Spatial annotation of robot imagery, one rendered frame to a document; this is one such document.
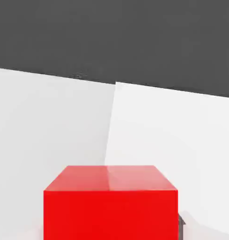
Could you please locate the small red cube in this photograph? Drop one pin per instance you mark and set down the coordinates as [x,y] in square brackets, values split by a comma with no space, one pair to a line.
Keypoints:
[110,213]

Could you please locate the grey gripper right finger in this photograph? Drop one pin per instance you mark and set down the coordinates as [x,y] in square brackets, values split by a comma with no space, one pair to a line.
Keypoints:
[189,230]

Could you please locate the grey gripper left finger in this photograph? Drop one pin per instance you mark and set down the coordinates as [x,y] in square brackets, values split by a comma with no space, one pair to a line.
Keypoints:
[36,234]

